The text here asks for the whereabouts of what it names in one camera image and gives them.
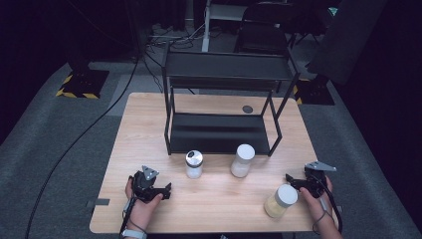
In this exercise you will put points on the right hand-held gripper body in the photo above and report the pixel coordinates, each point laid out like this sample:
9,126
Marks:
313,184

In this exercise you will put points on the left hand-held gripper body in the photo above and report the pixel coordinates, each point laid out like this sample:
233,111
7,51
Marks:
146,189

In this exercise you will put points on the white-lid jar of yellow powder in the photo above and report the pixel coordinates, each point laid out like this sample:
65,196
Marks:
280,200

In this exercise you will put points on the silver-lid glass jar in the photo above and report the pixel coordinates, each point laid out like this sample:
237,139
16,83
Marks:
194,164

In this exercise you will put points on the white-lid jar of white powder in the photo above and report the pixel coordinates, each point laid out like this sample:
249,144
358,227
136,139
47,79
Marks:
242,162

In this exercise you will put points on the black two-tier metal rack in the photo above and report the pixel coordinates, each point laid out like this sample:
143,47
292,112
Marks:
219,132

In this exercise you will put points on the person's right hand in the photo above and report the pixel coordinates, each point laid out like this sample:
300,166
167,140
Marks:
315,204

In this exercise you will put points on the person's left hand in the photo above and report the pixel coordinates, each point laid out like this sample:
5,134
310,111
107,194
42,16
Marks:
142,212

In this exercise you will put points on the grey tape strip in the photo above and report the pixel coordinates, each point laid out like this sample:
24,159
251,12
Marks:
99,202
339,209

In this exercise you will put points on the white wristwatch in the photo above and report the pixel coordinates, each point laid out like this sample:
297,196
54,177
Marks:
134,234

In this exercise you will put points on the grey table grommet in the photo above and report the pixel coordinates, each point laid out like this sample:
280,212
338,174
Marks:
247,109

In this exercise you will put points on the black stand base striped tape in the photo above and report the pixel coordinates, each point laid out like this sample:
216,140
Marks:
84,83
315,93

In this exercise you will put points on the dark angled panel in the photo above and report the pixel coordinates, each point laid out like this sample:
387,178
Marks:
348,40

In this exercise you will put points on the black chair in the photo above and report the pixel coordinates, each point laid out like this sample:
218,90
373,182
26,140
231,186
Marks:
262,33

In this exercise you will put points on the white desk frame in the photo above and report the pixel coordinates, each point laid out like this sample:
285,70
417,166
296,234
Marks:
206,30

